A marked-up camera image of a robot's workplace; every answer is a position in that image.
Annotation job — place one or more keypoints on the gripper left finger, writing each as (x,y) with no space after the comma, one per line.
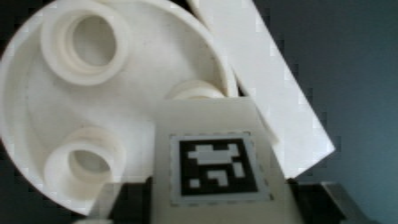
(122,204)

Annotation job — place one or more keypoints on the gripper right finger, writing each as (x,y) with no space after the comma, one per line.
(325,204)

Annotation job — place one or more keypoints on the white stool leg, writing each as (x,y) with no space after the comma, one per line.
(216,178)

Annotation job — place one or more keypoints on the white right wall bar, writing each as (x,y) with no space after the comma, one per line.
(302,144)

